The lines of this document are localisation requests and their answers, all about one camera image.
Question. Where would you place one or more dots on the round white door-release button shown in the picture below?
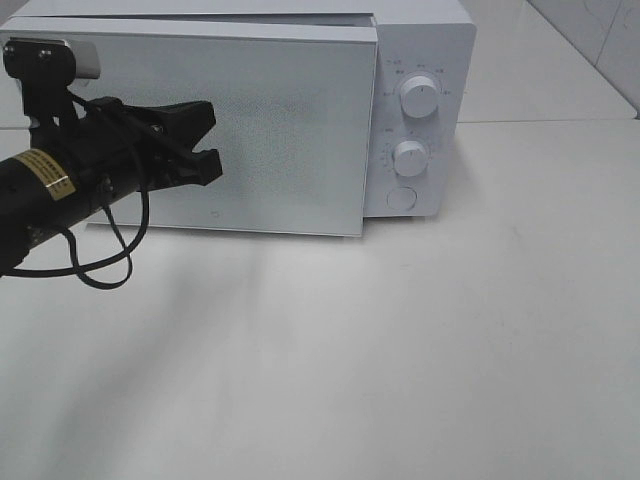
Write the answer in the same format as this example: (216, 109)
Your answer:
(402, 198)

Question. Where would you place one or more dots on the white microwave oven body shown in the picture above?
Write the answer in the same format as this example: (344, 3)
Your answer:
(413, 36)

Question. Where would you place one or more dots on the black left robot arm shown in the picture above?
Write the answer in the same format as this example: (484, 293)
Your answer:
(32, 248)

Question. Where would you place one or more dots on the white microwave knob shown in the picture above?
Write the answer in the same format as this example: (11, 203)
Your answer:
(410, 158)
(419, 95)

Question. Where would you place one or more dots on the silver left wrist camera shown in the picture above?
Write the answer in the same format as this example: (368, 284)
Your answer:
(45, 68)

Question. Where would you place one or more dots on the white microwave door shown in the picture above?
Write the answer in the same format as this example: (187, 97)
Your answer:
(292, 96)

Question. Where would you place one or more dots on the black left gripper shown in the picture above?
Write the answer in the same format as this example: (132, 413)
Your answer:
(117, 150)

